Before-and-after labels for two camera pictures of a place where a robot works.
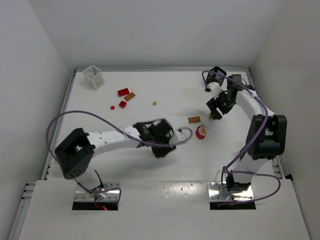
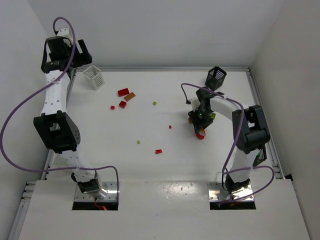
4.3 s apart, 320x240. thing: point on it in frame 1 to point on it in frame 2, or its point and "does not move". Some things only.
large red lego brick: (123, 92) does not move
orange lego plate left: (129, 96) does not move
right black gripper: (216, 107) to (201, 123)
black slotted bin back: (215, 78) does not move
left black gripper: (163, 149) to (81, 53)
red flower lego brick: (200, 132) does not move
